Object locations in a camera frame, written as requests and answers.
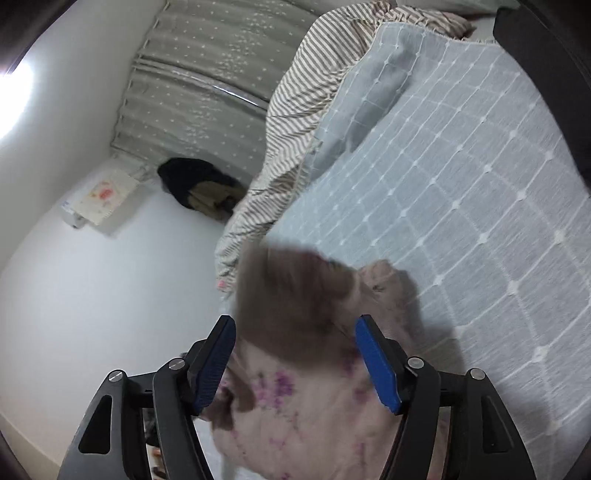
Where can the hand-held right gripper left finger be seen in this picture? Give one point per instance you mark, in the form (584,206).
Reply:
(214,364)

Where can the white wall-mounted box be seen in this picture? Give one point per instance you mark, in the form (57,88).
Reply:
(101,198)

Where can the floral padded jacket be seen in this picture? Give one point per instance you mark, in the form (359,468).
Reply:
(295,415)

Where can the light blue quilted bedspread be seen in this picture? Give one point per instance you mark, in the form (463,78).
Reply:
(461,207)

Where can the grey star-print curtain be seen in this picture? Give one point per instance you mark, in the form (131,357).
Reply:
(194,69)

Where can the dark cloth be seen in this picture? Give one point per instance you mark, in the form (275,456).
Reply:
(521,32)

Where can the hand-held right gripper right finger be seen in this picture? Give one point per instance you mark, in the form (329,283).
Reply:
(378,364)

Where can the striped duvet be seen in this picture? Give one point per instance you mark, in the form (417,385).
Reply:
(300,92)

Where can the floral cloth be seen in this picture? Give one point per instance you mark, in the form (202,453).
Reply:
(222,285)

